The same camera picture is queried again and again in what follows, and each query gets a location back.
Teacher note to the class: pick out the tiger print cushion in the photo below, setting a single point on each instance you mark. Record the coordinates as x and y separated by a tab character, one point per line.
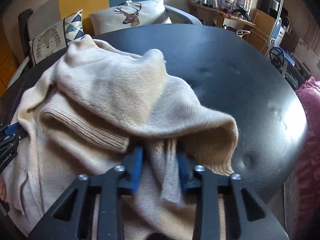
56	37

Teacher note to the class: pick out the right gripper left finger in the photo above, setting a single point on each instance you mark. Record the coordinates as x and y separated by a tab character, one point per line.
91	206

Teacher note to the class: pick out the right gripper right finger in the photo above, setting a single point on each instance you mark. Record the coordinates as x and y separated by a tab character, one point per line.
226	199

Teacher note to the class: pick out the black leather ottoman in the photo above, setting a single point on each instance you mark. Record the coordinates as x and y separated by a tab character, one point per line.
227	75

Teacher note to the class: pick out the beige knit sweater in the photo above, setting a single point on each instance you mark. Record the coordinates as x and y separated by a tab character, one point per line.
82	115

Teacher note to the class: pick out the deer print cushion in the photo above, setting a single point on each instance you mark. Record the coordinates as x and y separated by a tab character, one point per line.
129	15

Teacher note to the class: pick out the grey yellow blue sofa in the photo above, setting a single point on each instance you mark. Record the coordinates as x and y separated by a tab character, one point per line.
34	22

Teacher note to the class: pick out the wooden side table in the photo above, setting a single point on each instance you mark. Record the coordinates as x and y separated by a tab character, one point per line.
209	15

